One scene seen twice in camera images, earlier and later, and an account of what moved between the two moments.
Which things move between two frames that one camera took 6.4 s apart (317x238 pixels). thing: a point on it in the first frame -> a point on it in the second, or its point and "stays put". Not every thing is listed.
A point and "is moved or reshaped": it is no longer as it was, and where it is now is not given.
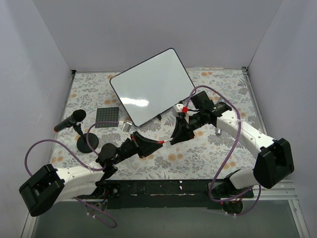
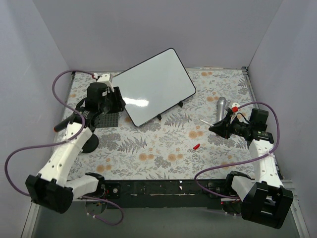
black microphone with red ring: [77, 116] stays put
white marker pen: [170, 139] is moved or reshaped
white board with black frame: [146, 89] stays put
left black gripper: [136, 144] -> [116, 99]
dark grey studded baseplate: [107, 114] stays put
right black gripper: [186, 126] -> [228, 128]
